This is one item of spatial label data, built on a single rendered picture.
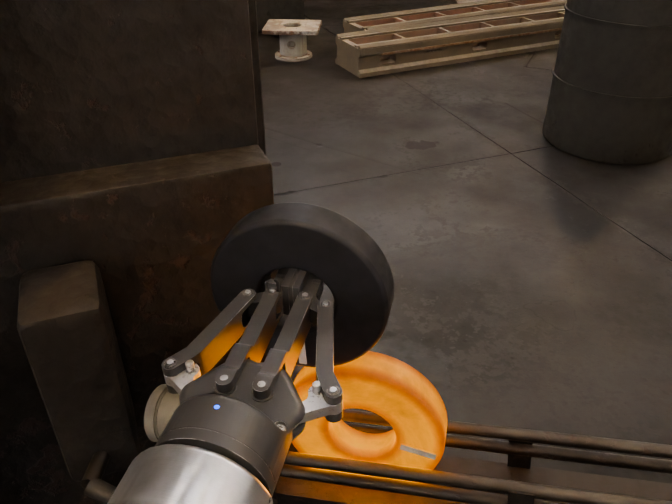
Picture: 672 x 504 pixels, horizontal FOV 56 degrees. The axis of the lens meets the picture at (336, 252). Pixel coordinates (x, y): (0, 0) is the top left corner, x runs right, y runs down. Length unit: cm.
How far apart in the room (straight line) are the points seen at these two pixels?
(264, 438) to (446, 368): 137
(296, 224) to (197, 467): 21
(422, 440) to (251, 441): 26
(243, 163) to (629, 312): 155
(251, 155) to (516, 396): 113
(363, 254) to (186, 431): 19
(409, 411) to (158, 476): 28
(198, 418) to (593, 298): 180
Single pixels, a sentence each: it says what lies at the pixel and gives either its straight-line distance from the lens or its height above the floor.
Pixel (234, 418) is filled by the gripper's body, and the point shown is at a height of 90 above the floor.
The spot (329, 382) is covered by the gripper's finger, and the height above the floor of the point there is 88.
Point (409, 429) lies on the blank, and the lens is 60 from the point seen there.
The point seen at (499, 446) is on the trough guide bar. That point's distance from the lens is 66.
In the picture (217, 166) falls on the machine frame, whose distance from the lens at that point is 72.
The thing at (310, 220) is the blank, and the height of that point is 93.
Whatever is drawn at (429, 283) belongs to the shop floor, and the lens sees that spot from 202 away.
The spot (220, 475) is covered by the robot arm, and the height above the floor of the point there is 90.
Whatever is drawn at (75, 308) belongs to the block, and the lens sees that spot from 66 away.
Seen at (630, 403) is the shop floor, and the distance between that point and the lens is 178.
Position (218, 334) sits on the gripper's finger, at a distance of 46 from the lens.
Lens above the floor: 117
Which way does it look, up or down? 33 degrees down
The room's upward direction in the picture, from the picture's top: straight up
